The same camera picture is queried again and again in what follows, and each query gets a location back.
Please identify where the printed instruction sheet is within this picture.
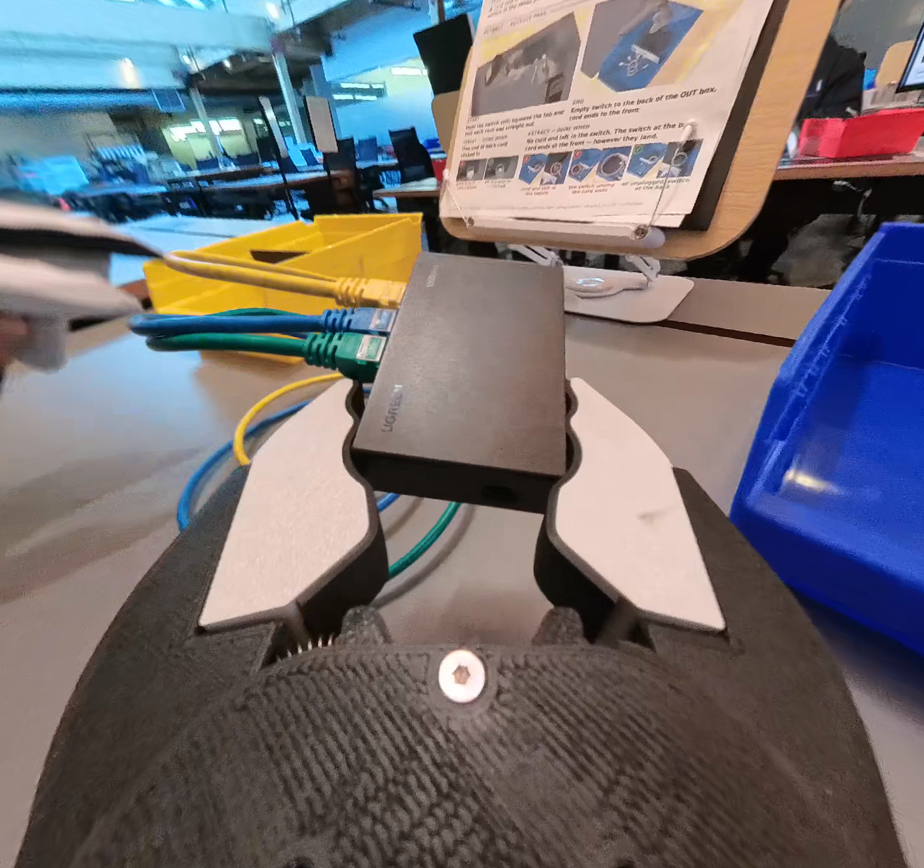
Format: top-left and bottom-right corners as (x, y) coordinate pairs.
(439, 0), (798, 230)

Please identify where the black monitor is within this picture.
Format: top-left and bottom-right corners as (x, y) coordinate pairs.
(413, 13), (475, 96)

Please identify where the black network switch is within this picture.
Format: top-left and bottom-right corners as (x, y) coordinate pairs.
(350, 250), (571, 515)

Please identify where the red plastic bin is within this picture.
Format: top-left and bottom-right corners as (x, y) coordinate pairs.
(797, 108), (924, 159)

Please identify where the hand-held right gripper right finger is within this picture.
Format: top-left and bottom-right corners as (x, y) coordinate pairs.
(534, 377), (726, 645)

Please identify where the blue ethernet cable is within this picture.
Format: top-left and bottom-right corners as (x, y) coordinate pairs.
(128, 305), (401, 531)

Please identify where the green ethernet cable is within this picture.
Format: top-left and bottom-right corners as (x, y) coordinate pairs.
(146, 307), (463, 582)

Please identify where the yellow ethernet cable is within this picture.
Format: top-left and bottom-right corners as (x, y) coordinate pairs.
(162, 250), (407, 466)

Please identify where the yellow plastic bin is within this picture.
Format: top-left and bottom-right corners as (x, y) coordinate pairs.
(143, 212), (424, 363)

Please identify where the black office chair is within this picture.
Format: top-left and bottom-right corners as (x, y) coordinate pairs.
(388, 128), (436, 184)

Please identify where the blue plastic bin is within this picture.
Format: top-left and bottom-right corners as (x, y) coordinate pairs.
(729, 221), (924, 656)

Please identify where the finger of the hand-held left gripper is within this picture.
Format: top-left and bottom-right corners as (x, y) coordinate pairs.
(0, 254), (145, 371)
(0, 200), (163, 259)

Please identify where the white stand with base plate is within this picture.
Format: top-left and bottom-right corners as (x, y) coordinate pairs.
(432, 0), (856, 324)

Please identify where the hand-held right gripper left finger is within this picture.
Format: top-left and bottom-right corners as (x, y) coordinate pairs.
(197, 379), (391, 641)

